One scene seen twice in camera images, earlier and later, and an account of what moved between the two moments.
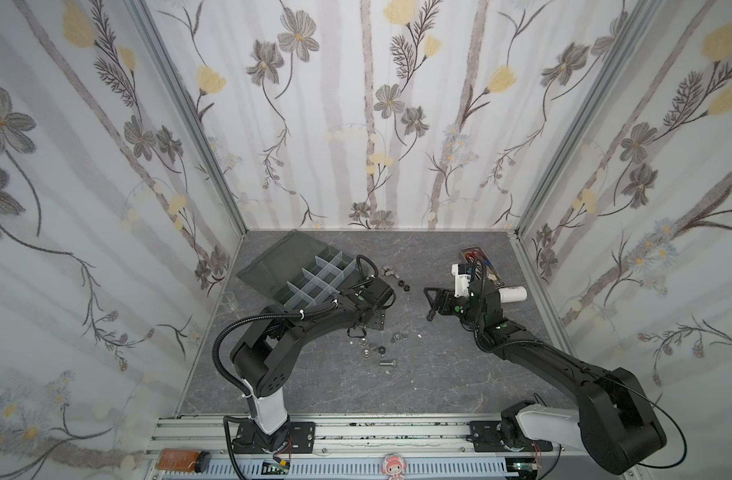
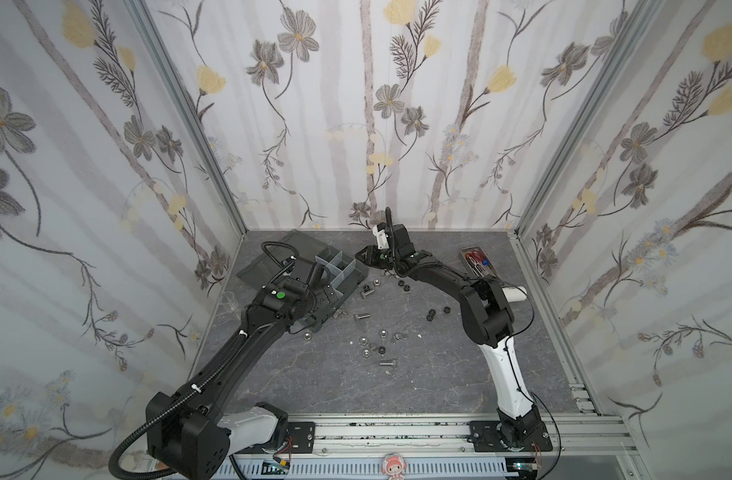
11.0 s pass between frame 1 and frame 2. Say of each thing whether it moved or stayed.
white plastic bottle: stayed
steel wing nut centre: stayed
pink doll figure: stayed
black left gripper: moved
